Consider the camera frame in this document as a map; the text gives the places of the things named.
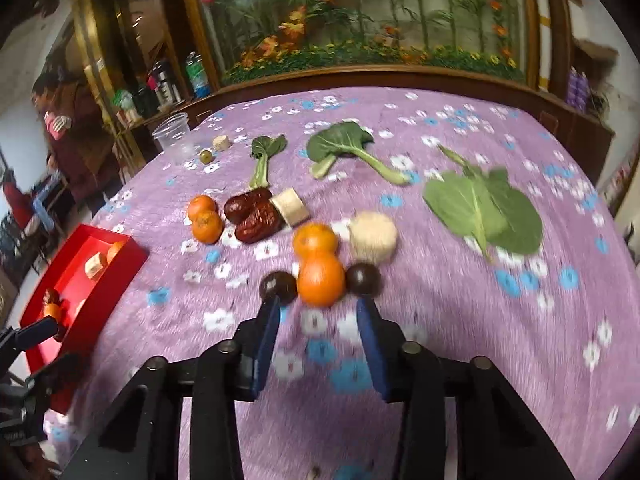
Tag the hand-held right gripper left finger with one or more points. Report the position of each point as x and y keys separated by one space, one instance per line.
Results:
x=267 y=345

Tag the clear plastic cup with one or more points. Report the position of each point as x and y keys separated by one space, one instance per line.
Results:
x=172 y=137

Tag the small sugarcane piece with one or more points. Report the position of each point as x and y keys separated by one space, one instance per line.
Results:
x=221 y=142

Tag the red cardboard box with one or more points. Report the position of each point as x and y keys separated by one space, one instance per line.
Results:
x=75 y=280

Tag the dark round plum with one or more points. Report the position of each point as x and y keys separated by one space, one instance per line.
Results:
x=363 y=279
x=277 y=287

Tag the dark kettle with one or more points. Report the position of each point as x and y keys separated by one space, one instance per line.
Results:
x=143 y=101

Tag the small green round fruit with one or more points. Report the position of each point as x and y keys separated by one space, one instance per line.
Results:
x=205 y=156

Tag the small bok choy stalk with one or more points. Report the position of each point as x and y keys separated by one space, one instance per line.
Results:
x=265 y=155

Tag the large bok choy leaves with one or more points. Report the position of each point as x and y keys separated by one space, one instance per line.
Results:
x=480 y=210

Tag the large red date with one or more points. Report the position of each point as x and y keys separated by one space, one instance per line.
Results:
x=50 y=296
x=257 y=227
x=242 y=205

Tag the steel thermos flask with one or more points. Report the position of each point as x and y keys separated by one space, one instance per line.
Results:
x=165 y=82

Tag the square-cut sugarcane piece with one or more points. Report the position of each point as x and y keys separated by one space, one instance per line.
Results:
x=290 y=206

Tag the medium bok choy leaf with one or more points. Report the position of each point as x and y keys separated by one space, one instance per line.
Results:
x=340 y=140

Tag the plastic water bottle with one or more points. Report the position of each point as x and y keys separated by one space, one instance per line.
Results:
x=196 y=75

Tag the wooden wall shelf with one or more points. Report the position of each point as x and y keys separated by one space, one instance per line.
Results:
x=595 y=52

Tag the large round sugarcane piece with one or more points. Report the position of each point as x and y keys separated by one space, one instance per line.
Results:
x=372 y=237

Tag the glass case of artificial plants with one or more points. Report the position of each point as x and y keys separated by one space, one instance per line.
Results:
x=375 y=10

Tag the mandarin orange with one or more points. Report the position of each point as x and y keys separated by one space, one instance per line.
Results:
x=52 y=313
x=201 y=206
x=116 y=251
x=314 y=240
x=207 y=227
x=321 y=280

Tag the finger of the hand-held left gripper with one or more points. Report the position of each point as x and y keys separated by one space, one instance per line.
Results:
x=30 y=334
x=57 y=372

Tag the green white packet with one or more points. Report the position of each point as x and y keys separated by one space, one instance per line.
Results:
x=123 y=100

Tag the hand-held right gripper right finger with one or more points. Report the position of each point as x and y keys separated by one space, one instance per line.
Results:
x=372 y=350

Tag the rolled white yellow scroll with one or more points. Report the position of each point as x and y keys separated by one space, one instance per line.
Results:
x=541 y=20

